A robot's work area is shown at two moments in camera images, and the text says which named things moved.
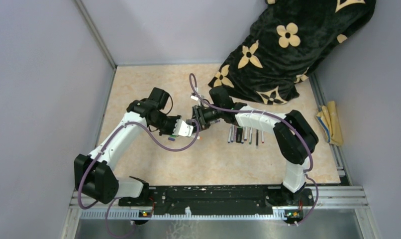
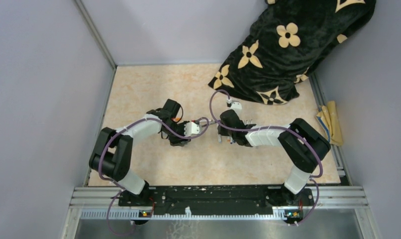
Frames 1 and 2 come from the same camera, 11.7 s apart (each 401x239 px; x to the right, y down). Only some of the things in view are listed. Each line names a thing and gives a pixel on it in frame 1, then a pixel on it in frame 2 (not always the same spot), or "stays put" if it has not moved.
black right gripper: (198, 114) -> (221, 130)
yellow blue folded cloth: (328, 119) stays put
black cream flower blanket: (270, 62) stays put
